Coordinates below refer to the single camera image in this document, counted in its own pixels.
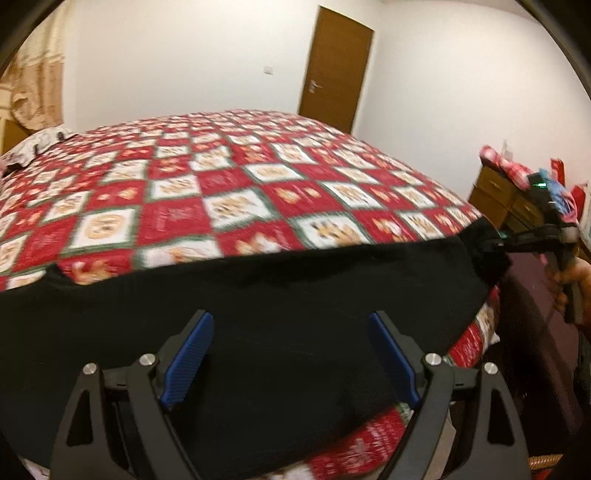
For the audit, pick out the red plaid cloth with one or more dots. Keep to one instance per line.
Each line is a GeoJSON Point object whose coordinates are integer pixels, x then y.
{"type": "Point", "coordinates": [505, 166]}

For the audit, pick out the wooden dresser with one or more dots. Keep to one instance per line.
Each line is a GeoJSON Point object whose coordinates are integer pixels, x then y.
{"type": "Point", "coordinates": [496, 189]}

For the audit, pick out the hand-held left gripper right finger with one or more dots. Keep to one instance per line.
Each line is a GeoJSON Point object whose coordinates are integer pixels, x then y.
{"type": "Point", "coordinates": [395, 362]}

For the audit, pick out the wicker basket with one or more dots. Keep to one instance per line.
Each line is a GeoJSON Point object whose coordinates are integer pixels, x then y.
{"type": "Point", "coordinates": [547, 462]}

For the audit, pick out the dark red clothing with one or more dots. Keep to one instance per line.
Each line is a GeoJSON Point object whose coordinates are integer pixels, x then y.
{"type": "Point", "coordinates": [540, 346]}

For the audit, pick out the red printed blanket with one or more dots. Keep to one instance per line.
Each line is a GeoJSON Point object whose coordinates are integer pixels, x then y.
{"type": "Point", "coordinates": [231, 184]}

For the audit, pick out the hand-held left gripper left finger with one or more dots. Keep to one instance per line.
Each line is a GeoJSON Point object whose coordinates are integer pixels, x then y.
{"type": "Point", "coordinates": [187, 364]}

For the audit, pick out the red clothes pile on drawers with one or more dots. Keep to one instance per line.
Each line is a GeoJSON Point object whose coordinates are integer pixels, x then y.
{"type": "Point", "coordinates": [575, 198]}

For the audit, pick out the beige floral curtain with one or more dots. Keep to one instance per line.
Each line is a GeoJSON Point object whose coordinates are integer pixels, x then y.
{"type": "Point", "coordinates": [37, 87]}

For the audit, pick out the black pants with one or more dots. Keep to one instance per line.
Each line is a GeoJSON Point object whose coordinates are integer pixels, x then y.
{"type": "Point", "coordinates": [277, 323]}

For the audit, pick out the grey patterned pillow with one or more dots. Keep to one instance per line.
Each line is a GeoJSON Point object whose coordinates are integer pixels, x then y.
{"type": "Point", "coordinates": [39, 143]}

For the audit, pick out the person's right hand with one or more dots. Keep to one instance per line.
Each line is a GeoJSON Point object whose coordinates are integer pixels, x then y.
{"type": "Point", "coordinates": [585, 277]}

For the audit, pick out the brown wooden door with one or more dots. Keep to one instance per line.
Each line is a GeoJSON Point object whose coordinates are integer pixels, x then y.
{"type": "Point", "coordinates": [337, 69]}

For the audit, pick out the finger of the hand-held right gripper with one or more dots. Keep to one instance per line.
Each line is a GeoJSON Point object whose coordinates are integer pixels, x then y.
{"type": "Point", "coordinates": [526, 240]}

